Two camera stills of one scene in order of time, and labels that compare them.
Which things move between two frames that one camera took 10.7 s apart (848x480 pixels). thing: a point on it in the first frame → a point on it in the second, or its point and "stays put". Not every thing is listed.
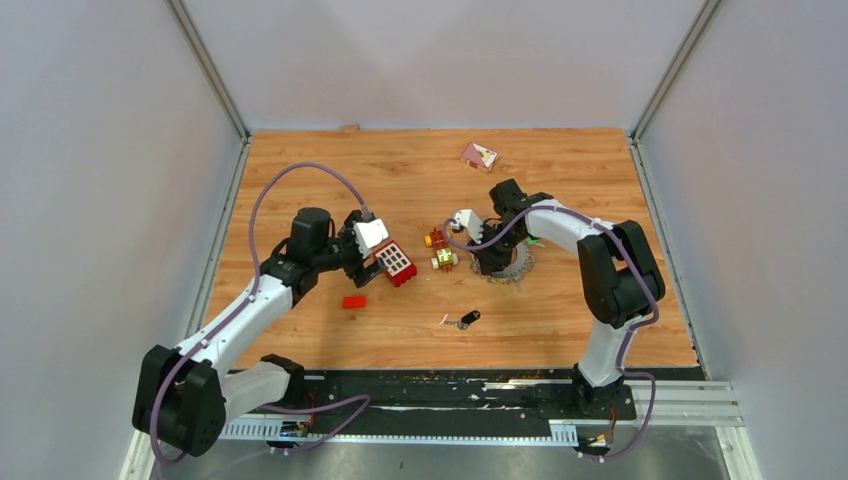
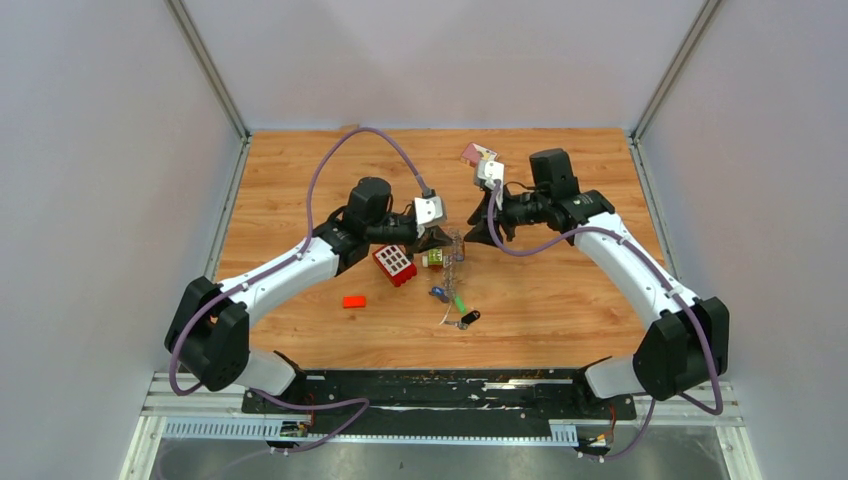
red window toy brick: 398,266 stays put
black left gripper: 358,271 → 433,237
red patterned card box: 479,157 stays put
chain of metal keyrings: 522,263 → 455,253
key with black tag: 465,320 stays put
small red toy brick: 354,302 stays put
